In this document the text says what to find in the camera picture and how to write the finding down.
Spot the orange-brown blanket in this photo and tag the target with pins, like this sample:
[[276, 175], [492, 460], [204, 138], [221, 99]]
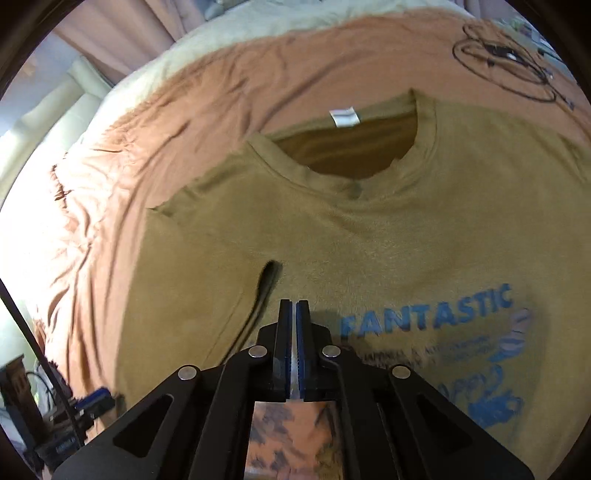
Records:
[[184, 115]]

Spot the tan t-shirt with blue print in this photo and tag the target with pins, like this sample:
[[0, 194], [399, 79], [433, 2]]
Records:
[[369, 240]]

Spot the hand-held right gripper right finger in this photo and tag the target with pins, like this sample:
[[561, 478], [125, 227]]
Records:
[[302, 341]]

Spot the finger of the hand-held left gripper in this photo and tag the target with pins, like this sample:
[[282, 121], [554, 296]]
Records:
[[94, 400]]

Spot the cream padded headboard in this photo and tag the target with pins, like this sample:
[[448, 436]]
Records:
[[83, 76]]

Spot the pink curtain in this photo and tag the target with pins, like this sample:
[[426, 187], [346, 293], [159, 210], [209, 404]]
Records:
[[138, 32]]

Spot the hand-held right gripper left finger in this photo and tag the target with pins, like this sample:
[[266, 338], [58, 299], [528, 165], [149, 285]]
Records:
[[287, 341]]

